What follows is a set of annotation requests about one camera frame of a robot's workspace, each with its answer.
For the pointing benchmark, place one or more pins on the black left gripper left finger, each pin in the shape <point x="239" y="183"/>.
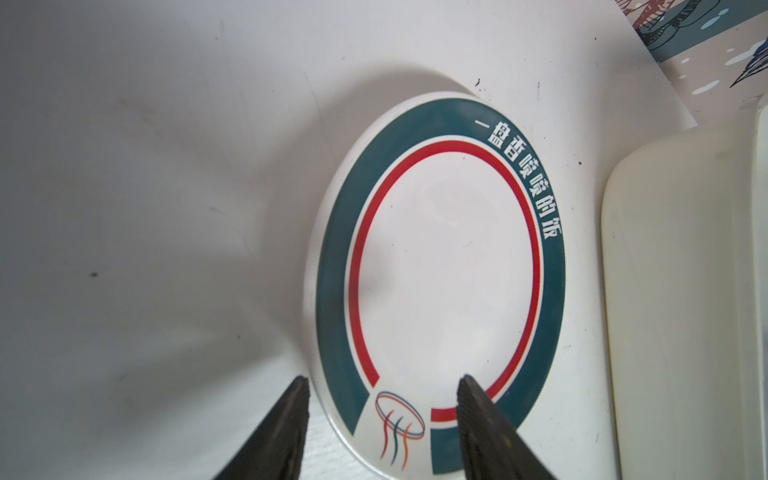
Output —
<point x="275" y="449"/>

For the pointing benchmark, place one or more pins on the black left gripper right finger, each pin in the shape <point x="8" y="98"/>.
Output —
<point x="491" y="448"/>

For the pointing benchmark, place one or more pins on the white plastic bin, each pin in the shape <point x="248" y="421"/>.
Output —
<point x="684" y="244"/>

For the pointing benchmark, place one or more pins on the green red ring plate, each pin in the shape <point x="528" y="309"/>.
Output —
<point x="437" y="253"/>

